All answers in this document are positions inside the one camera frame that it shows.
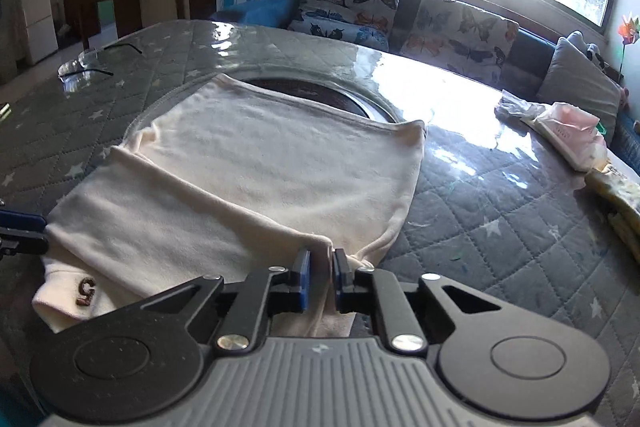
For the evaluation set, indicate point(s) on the butterfly print cushion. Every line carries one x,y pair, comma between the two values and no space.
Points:
462,42
345,17

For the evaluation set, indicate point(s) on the pink and white folded clothes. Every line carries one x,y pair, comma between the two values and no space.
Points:
567,132

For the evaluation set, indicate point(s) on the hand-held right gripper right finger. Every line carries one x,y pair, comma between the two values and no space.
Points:
342,279

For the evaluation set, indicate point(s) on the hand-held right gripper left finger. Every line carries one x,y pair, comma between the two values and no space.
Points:
301,277

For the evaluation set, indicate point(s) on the blue sofa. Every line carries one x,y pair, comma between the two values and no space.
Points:
415,19

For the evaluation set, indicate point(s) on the yellow patterned cloth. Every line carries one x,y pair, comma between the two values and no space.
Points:
617,202

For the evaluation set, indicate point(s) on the colourful pinwheel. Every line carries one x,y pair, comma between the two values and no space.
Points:
629,32

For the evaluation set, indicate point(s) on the grey cushion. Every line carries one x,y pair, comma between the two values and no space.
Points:
580,79

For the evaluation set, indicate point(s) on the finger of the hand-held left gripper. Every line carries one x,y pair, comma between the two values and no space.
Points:
22,227

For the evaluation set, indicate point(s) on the white refrigerator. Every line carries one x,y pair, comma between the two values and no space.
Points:
38,14

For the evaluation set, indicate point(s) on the white plastic bag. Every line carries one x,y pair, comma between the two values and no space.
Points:
515,107

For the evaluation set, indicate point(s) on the cream white garment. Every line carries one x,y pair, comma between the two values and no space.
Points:
240,177

